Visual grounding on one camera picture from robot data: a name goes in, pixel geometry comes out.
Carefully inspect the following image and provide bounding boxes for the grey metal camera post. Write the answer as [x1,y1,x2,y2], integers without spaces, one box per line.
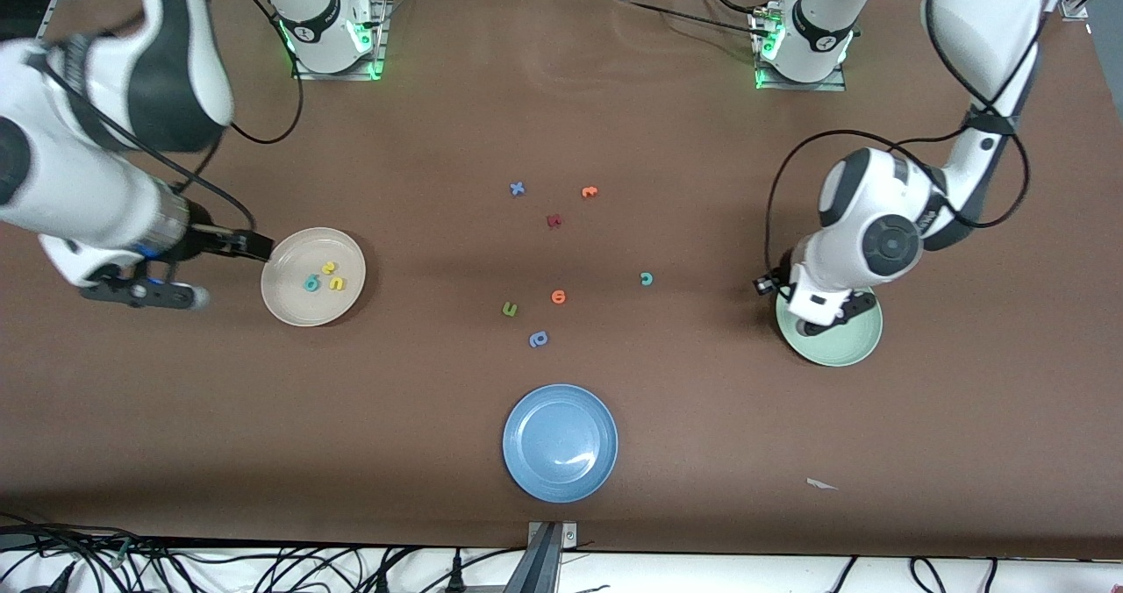
[504,521,580,593]

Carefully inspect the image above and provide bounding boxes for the brown table cover sheet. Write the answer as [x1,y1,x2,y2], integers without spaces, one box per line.
[0,0,1123,561]

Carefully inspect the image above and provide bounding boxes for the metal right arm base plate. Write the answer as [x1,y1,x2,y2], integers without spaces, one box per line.
[291,1,389,82]

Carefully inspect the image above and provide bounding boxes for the beige brown plate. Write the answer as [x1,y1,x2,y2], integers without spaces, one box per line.
[261,227,367,327]

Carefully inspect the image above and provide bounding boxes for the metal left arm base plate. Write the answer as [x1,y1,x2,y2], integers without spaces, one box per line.
[755,10,848,92]

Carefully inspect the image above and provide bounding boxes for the pale green plate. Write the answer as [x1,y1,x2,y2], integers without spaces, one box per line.
[775,288,883,368]

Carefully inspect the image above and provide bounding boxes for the black base power cable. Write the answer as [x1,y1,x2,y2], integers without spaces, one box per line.
[625,0,777,39]

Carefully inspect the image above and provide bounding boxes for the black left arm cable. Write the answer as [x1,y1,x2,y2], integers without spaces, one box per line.
[765,0,1032,282]

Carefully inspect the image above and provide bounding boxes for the blue plate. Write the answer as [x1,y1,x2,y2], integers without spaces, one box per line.
[502,384,619,504]

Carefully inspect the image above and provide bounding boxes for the thick black cable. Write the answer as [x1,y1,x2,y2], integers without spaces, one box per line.
[0,523,132,593]

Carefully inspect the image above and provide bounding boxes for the looped black cable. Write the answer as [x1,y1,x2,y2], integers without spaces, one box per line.
[910,556,948,593]

